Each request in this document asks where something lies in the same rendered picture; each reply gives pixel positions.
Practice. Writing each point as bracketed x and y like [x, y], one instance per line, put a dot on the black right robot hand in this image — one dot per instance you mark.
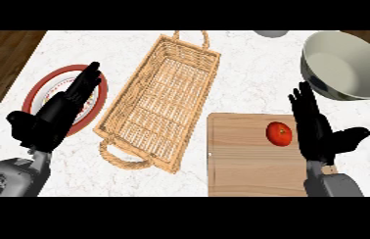
[313, 128]

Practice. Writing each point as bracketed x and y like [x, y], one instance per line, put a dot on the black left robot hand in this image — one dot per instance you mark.
[54, 114]

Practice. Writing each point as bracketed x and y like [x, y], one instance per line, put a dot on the small grey round object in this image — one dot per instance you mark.
[270, 33]

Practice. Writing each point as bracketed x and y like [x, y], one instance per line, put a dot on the red tomato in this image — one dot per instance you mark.
[279, 133]

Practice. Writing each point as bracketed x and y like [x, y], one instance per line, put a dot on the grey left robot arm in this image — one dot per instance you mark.
[23, 174]

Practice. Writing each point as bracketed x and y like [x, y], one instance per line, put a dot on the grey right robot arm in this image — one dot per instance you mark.
[332, 181]

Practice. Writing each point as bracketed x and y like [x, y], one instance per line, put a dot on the red rimmed white plate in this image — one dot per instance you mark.
[92, 102]

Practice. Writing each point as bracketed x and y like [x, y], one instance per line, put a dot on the wooden cutting board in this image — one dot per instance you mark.
[253, 158]

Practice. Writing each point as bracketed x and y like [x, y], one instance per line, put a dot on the large grey bowl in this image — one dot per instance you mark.
[337, 66]

